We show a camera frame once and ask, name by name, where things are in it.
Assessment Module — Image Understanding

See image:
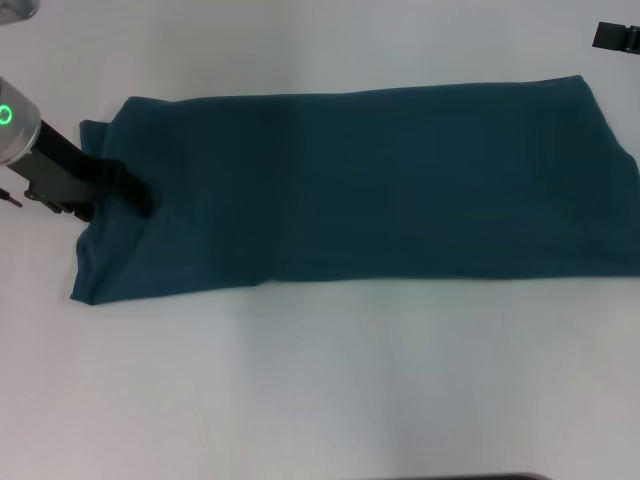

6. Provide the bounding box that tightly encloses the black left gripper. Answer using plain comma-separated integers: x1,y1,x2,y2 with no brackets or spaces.
30,118,155,220

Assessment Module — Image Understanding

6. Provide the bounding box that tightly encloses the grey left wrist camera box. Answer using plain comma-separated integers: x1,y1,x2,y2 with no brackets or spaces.
7,149,97,225

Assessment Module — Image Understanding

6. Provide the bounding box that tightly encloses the teal blue printed t-shirt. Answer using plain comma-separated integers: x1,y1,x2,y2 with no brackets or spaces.
68,74,640,307

